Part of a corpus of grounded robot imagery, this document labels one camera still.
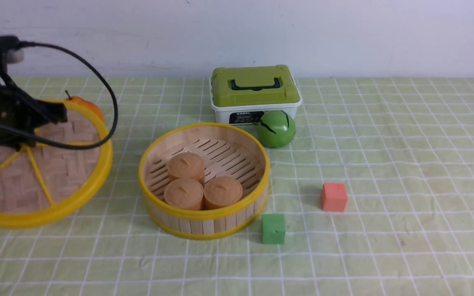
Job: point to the bamboo steamer basket yellow rim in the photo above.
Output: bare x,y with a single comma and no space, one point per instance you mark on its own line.
226,151

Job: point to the orange toy pear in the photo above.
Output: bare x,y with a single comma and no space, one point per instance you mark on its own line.
87,104

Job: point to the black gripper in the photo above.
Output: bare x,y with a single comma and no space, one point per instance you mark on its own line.
42,113

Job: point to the green lidded white storage box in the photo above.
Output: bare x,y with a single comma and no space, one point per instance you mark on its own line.
241,95

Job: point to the orange steamed bun front right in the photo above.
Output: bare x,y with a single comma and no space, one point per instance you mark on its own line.
221,192

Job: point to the green checkered tablecloth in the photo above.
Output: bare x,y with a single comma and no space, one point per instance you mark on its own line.
404,148

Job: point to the orange steamed bun front left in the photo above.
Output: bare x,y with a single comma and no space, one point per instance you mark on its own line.
185,193

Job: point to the orange steamed bun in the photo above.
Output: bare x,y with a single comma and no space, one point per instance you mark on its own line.
185,193
221,192
186,165

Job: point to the red foam cube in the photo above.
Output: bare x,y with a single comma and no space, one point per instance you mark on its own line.
334,197

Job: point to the yellow rimmed bamboo steamer lid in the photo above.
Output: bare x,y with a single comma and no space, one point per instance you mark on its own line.
42,184

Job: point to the orange steamed bun back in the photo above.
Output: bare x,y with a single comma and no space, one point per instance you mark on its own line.
186,165

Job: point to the green toy watermelon ball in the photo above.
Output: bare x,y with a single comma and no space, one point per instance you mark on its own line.
276,129

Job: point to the green foam cube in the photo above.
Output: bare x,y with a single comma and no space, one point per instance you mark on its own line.
273,228

